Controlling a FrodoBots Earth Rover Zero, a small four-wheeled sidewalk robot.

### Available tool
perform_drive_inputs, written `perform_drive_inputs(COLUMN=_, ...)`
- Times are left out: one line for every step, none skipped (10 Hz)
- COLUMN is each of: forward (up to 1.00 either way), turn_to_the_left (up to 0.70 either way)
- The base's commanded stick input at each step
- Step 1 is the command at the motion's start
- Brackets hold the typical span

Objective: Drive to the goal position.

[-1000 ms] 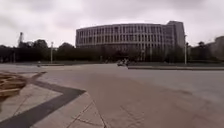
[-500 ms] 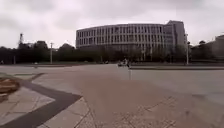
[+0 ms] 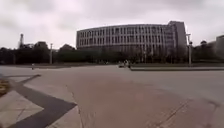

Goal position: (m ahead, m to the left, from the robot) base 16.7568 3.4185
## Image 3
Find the grey stone paved way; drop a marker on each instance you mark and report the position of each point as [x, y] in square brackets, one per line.
[110, 96]

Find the row of dark trees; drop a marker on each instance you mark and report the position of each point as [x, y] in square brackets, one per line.
[36, 55]

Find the small dry grass patch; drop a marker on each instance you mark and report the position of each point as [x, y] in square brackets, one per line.
[2, 87]

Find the thin grey pole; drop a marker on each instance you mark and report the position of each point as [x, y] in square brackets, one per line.
[50, 53]

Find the distant tower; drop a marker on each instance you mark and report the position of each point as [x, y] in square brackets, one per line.
[21, 40]

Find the low grey building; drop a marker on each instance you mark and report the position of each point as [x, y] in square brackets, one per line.
[219, 45]

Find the large curved grey building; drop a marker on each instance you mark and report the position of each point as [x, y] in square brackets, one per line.
[133, 36]

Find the grey lamp pole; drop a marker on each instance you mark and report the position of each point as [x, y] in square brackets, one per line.
[189, 50]

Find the grass strip with kerb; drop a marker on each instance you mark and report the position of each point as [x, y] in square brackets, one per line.
[176, 68]

